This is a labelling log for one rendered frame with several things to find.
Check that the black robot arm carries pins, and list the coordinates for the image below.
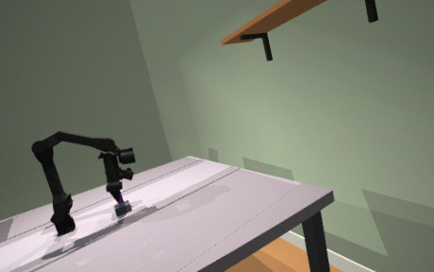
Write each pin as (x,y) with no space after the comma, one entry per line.
(62,203)

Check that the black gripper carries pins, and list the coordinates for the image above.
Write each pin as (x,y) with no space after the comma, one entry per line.
(115,185)

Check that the translucent purple cylinder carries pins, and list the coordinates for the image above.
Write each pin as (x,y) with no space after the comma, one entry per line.
(121,199)

